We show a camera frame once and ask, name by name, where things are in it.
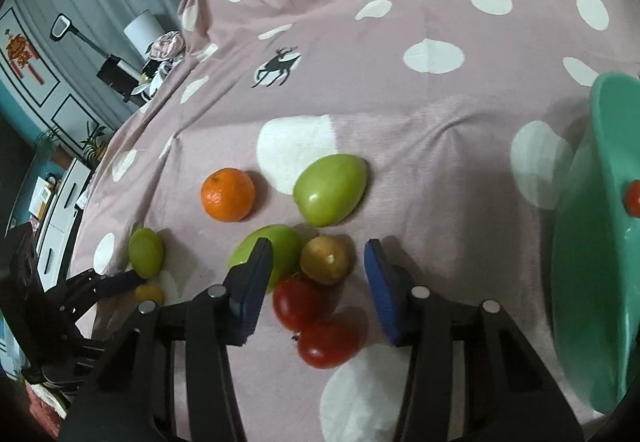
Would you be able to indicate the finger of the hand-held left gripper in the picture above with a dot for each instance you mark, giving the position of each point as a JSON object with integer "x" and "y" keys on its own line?
{"x": 122, "y": 282}

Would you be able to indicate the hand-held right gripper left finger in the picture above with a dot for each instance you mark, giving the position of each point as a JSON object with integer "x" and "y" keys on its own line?
{"x": 250, "y": 294}

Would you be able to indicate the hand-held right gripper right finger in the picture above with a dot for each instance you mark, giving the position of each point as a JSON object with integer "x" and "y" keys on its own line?
{"x": 382, "y": 294}

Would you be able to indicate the small yellow fruit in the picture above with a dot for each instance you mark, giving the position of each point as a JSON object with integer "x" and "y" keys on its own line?
{"x": 149, "y": 293}

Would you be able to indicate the small green fruit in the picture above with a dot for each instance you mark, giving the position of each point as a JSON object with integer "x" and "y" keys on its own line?
{"x": 146, "y": 252}

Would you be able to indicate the red tomato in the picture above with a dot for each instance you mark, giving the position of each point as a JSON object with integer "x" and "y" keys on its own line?
{"x": 297, "y": 303}
{"x": 634, "y": 199}
{"x": 327, "y": 344}

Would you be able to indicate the round green fruit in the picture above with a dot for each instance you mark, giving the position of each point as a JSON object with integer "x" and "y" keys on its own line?
{"x": 282, "y": 247}

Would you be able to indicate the yellow-brown round fruit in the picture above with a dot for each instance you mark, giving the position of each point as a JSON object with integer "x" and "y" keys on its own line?
{"x": 325, "y": 259}

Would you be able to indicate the orange mandarin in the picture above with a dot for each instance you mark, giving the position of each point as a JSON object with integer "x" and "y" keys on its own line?
{"x": 227, "y": 194}

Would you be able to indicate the large green mango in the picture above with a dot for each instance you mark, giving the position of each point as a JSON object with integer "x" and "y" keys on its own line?
{"x": 330, "y": 189}

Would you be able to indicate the green plastic bowl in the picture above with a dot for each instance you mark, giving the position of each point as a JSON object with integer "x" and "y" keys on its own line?
{"x": 595, "y": 247}

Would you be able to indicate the white cabinet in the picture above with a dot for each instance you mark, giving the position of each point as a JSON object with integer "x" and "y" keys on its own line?
{"x": 62, "y": 202}

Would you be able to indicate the potted green plant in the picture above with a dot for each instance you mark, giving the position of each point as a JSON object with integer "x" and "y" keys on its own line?
{"x": 95, "y": 142}

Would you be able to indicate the black box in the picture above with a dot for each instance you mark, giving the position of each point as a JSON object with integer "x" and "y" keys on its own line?
{"x": 117, "y": 72}

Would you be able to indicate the pink polka dot blanket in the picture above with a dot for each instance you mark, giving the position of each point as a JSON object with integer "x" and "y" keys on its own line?
{"x": 400, "y": 72}

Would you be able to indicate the crumpled pink cloth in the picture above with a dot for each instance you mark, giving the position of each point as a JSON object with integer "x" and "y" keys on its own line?
{"x": 167, "y": 46}

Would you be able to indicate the red wall ornament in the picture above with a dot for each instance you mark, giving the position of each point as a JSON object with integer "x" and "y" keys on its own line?
{"x": 20, "y": 55}

